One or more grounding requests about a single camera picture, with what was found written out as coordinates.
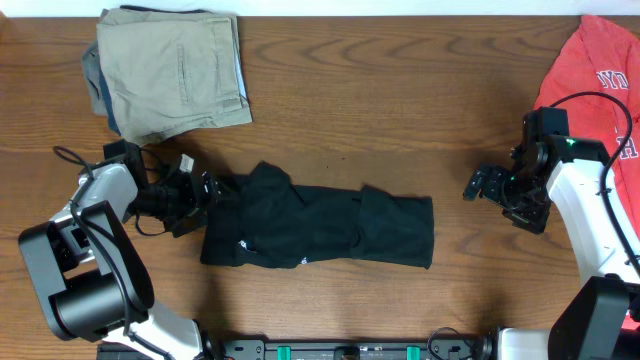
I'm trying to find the black polo shirt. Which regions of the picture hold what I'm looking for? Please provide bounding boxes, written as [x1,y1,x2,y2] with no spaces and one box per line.
[200,162,435,269]

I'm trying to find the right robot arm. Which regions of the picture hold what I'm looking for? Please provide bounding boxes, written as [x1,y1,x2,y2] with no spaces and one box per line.
[463,135,639,359]

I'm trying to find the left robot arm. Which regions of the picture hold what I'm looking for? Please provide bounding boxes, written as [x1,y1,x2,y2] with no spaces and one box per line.
[18,163,222,359]

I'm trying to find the folded navy garment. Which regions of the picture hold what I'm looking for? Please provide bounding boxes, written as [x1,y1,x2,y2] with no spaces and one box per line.
[99,71,121,135]

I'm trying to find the folded khaki shorts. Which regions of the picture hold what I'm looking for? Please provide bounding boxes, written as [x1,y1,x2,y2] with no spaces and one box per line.
[96,7,252,145]

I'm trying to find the red printed t-shirt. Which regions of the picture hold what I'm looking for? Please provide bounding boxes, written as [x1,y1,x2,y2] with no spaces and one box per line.
[534,16,639,284]

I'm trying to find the folded grey garment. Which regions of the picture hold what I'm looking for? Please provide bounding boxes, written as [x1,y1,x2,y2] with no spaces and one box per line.
[81,41,107,116]

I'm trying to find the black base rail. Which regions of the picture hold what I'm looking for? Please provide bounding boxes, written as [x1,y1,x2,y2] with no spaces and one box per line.
[223,338,495,360]

